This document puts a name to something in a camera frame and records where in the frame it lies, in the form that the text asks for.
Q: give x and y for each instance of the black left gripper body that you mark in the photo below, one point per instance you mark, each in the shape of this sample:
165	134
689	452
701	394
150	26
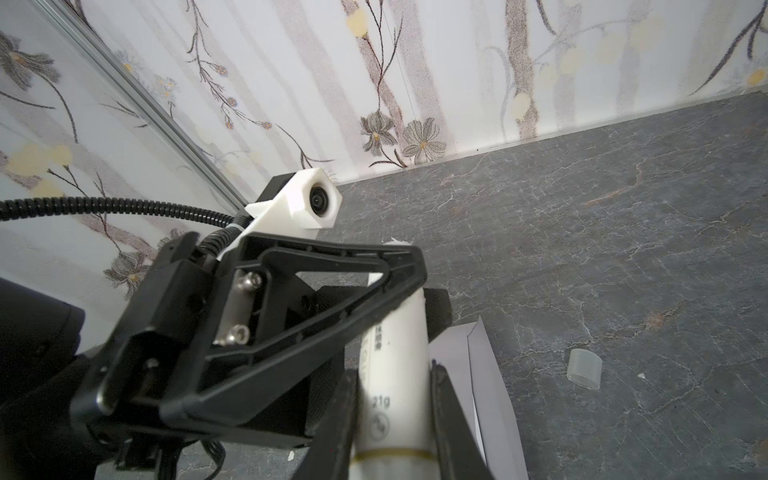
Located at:
120	396

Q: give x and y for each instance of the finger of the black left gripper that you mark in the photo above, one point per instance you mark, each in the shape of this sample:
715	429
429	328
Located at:
438	309
233	384

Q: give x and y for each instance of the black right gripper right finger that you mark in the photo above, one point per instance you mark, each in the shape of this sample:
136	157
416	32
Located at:
458	455

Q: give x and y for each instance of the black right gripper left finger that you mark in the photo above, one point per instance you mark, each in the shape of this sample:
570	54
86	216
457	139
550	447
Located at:
328	456

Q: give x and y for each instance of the grey paper envelope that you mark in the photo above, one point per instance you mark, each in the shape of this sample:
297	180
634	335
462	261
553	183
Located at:
466	352

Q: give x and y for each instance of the white glue stick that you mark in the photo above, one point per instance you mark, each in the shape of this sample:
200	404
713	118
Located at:
394	436

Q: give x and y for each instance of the white glue stick cap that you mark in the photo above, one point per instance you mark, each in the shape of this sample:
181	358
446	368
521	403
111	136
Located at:
584	369

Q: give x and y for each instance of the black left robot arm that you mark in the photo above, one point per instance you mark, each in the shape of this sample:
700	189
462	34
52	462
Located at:
42	370

